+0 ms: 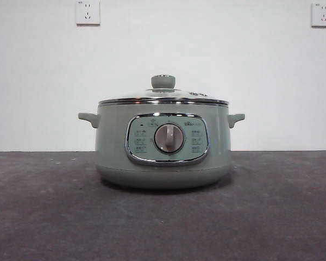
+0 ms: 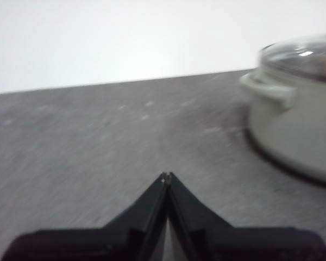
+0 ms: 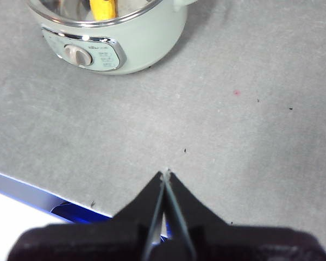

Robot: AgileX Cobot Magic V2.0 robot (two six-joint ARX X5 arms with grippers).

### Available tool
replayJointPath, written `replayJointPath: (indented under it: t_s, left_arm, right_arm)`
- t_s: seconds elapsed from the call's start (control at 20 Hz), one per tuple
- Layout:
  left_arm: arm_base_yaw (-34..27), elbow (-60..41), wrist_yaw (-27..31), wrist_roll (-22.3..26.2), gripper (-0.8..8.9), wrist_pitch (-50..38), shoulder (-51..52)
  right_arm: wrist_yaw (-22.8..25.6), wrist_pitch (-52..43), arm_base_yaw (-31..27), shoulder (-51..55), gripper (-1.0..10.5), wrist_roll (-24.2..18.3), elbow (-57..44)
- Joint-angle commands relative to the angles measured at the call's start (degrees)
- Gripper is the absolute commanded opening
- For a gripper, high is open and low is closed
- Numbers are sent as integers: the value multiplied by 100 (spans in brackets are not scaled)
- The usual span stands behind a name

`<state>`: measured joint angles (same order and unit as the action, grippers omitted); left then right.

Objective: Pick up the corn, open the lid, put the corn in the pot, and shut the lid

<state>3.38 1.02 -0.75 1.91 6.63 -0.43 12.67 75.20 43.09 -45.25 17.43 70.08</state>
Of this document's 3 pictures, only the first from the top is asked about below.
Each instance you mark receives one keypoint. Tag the white wall socket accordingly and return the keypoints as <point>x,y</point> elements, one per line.
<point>323,15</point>
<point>88,13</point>

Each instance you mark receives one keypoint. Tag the pale green electric pot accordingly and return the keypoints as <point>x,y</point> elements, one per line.
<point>111,152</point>

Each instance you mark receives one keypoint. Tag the glass lid with green knob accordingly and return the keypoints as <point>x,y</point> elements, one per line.
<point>163,81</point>

